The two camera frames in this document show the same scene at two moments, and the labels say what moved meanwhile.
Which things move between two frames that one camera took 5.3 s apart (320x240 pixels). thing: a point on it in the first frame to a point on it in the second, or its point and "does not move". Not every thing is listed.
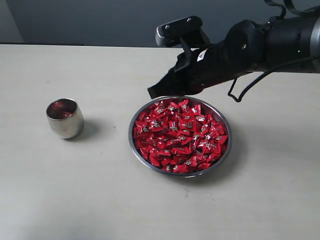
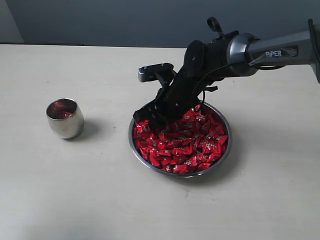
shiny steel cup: (65, 117) does not move
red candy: (61, 108) does not move
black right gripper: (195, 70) to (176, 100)
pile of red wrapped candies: (177, 136) does not move
